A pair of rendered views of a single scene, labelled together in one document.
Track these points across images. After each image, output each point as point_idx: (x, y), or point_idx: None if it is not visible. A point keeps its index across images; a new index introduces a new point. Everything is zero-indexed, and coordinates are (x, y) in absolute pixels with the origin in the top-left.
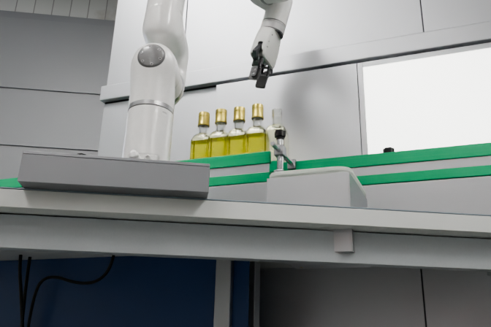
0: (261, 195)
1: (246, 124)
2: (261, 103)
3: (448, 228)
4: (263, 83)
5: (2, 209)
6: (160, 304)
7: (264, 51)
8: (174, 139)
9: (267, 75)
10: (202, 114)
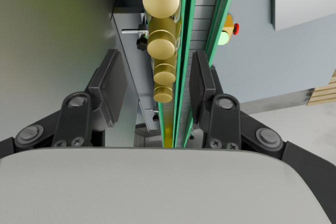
0: None
1: (71, 63)
2: (20, 84)
3: None
4: (118, 66)
5: None
6: None
7: (310, 190)
8: (111, 127)
9: (88, 97)
10: (172, 93)
